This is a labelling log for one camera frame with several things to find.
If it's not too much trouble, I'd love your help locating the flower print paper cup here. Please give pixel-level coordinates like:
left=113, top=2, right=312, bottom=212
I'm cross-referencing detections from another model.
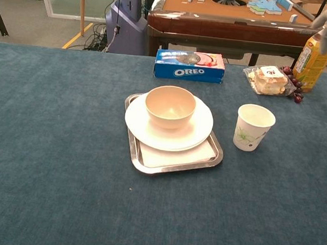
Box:
left=232, top=102, right=278, bottom=154

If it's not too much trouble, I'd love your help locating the blue robot base machine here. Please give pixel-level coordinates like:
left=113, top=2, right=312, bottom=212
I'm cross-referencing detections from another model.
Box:
left=102, top=0, right=151, bottom=57

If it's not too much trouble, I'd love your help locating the yellow capped juice bottle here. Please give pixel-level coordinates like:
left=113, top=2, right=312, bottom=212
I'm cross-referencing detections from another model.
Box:
left=290, top=25, right=327, bottom=95

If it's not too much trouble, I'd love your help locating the heap of blue mahjong tiles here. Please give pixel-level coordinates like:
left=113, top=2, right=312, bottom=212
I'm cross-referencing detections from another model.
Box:
left=246, top=0, right=295, bottom=18

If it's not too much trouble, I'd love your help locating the dark red grape bunch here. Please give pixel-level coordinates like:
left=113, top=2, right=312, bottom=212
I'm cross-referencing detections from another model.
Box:
left=279, top=66, right=307, bottom=105

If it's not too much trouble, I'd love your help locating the plastic wrapped sandwich cake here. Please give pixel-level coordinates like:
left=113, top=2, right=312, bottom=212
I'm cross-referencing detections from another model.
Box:
left=240, top=63, right=299, bottom=99

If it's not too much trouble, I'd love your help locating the brown mahjong table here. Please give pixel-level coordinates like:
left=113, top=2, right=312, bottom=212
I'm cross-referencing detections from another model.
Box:
left=143, top=0, right=327, bottom=73

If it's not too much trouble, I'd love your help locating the blue Oreo cookie box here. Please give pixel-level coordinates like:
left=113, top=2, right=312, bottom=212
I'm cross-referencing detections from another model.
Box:
left=153, top=47, right=227, bottom=85

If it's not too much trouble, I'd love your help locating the beige bowl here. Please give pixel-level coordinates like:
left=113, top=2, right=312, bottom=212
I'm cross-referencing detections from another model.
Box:
left=142, top=83, right=198, bottom=132

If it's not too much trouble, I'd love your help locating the white round plate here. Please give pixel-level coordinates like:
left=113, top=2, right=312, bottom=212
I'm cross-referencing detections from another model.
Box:
left=121, top=89, right=216, bottom=156

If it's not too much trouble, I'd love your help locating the white tray liner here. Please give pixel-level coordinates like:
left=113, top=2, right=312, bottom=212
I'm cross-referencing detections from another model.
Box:
left=136, top=133, right=219, bottom=174

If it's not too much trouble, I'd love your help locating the stainless steel tray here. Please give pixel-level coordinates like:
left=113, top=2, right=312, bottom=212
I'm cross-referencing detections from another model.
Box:
left=118, top=91, right=229, bottom=182

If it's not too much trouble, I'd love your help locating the wooden pole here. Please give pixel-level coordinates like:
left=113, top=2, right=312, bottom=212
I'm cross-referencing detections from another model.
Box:
left=74, top=0, right=88, bottom=37

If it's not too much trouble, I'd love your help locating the blue carpet table cover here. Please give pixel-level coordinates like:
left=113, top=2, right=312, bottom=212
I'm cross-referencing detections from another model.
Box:
left=0, top=42, right=327, bottom=245

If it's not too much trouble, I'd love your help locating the tangle of floor cables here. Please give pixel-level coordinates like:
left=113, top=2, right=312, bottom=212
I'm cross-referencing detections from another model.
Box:
left=83, top=21, right=110, bottom=53

